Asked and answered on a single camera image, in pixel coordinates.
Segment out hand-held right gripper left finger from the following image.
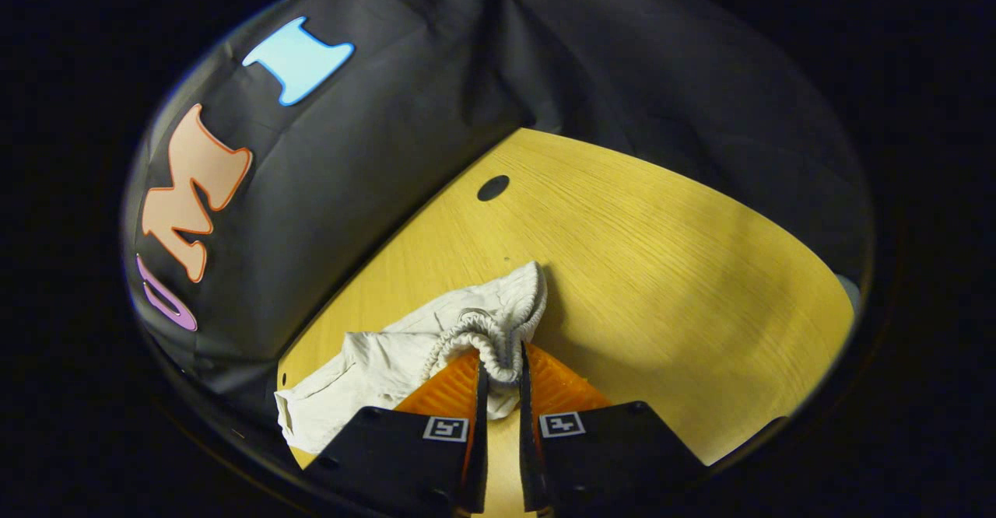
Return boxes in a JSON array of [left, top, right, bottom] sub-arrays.
[[307, 347, 490, 516]]

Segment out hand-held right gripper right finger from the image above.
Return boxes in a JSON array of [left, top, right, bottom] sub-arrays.
[[517, 341, 710, 516]]

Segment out white jeans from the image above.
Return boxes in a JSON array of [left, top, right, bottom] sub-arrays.
[[274, 261, 549, 457]]

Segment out black backdrop cloth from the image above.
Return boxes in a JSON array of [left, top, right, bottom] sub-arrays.
[[121, 0, 876, 425]]

